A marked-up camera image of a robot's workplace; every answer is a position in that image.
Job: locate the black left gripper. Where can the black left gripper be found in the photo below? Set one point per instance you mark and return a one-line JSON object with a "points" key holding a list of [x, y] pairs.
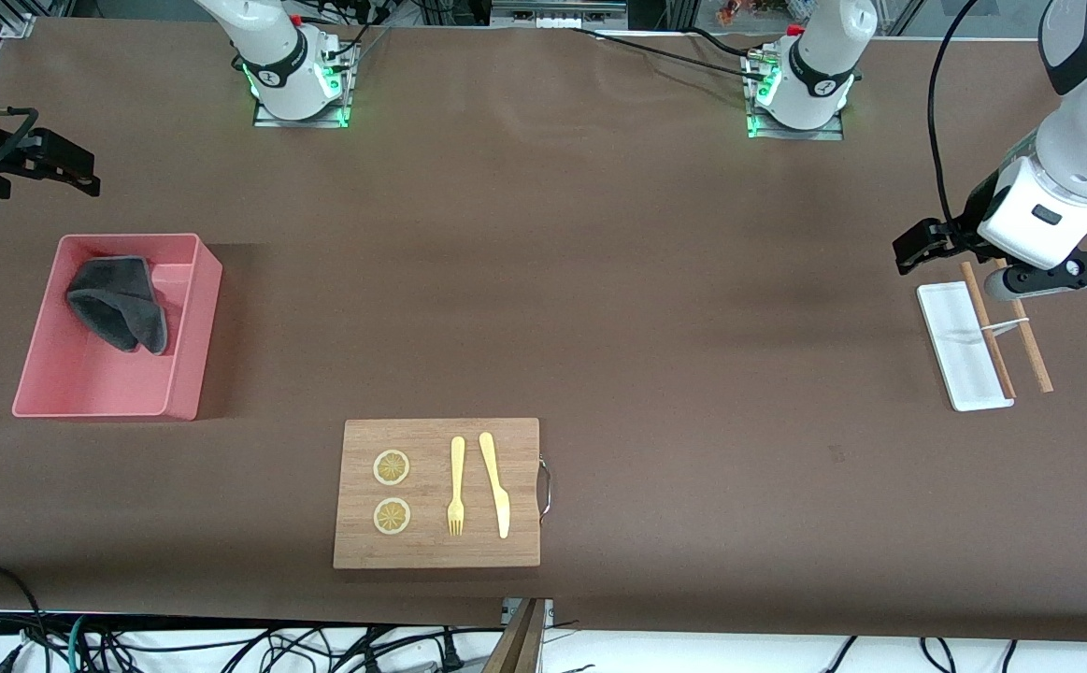
{"points": [[956, 233]]}

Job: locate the pink and grey cloth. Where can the pink and grey cloth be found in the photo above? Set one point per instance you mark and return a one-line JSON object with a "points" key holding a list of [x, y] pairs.
{"points": [[122, 304]]}

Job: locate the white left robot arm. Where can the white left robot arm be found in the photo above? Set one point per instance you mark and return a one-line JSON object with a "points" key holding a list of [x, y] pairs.
{"points": [[1080, 150]]}

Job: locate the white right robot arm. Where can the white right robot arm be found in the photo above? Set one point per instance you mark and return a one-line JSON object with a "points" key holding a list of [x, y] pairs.
{"points": [[272, 56]]}

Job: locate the brown wooden chopstick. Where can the brown wooden chopstick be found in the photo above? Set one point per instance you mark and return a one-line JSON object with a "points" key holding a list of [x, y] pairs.
{"points": [[987, 327], [1034, 350]]}

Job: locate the white rectangular tray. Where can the white rectangular tray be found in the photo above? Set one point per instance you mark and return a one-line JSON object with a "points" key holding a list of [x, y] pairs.
{"points": [[959, 346]]}

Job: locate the white rubber band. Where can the white rubber band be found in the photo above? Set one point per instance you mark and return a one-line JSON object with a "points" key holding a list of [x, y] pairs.
{"points": [[1006, 325]]}

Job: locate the pink plastic bin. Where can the pink plastic bin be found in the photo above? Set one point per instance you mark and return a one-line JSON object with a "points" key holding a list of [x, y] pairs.
{"points": [[94, 383]]}

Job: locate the grey power strip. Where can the grey power strip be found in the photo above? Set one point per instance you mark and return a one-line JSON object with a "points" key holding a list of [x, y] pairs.
{"points": [[557, 14]]}

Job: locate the lemon slice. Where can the lemon slice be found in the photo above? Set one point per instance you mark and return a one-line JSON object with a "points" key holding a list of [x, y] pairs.
{"points": [[392, 516], [392, 467]]}

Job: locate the yellow plastic knife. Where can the yellow plastic knife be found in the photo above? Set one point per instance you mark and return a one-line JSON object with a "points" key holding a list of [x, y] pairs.
{"points": [[496, 486]]}

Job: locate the yellow plastic fork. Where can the yellow plastic fork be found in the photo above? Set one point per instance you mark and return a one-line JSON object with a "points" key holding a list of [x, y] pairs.
{"points": [[456, 477]]}

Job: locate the wooden cutting board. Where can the wooden cutting board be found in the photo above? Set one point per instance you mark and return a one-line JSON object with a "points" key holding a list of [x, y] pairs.
{"points": [[436, 551]]}

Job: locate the wooden slat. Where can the wooden slat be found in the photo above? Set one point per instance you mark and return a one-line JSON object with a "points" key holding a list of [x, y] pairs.
{"points": [[517, 645]]}

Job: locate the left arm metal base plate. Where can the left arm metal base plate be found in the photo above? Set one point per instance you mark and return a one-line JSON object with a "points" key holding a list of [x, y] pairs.
{"points": [[800, 134]]}

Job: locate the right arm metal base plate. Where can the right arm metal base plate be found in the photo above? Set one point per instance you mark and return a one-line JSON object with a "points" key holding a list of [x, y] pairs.
{"points": [[305, 120]]}

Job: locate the metal table bracket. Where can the metal table bracket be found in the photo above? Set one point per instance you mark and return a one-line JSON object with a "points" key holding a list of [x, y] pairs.
{"points": [[507, 612]]}

